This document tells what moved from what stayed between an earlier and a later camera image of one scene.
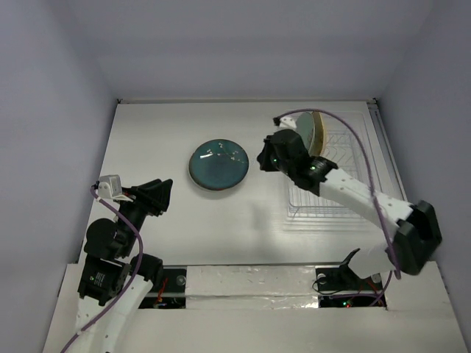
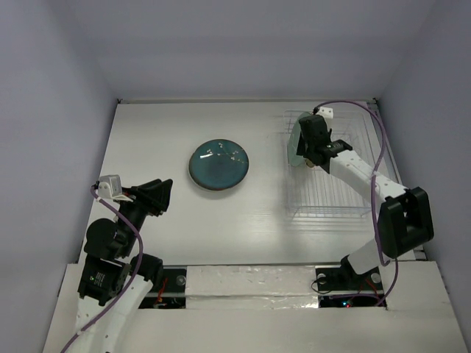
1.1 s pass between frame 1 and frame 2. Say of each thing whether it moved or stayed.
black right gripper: moved
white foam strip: stayed
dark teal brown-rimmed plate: stayed
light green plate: moved
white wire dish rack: stayed
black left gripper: stayed
